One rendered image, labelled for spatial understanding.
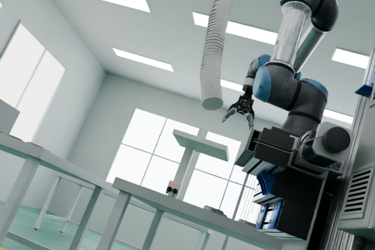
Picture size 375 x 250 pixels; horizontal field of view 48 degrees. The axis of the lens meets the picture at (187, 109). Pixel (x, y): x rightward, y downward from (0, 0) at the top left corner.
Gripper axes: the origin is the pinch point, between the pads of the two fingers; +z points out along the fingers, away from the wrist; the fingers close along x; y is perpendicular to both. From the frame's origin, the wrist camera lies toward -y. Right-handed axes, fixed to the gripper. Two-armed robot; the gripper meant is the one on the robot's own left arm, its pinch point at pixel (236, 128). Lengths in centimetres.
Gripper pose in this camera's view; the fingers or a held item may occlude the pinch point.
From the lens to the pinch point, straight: 200.3
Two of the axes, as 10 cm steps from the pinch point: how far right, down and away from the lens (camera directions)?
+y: 0.0, -2.8, -9.6
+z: -3.4, 9.0, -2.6
